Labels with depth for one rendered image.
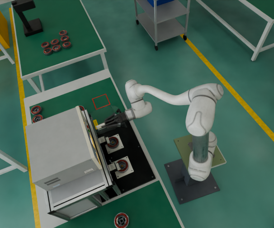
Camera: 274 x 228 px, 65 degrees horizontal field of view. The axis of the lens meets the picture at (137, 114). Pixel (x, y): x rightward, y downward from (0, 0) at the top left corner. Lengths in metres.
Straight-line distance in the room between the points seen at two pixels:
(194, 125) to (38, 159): 0.98
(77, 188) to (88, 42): 2.04
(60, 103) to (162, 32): 2.28
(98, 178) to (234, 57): 3.07
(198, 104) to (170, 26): 3.07
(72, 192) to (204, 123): 0.96
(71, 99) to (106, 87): 0.40
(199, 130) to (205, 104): 0.14
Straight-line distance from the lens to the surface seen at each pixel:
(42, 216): 2.02
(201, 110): 1.14
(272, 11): 3.63
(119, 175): 1.87
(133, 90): 1.56
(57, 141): 1.51
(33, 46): 3.36
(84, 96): 2.42
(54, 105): 2.48
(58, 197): 1.60
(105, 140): 1.86
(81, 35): 3.23
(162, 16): 3.70
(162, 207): 1.81
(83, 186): 1.55
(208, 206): 2.63
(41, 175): 1.46
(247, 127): 3.12
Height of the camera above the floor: 2.54
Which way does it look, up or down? 56 degrees down
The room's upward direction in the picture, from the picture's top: 10 degrees counter-clockwise
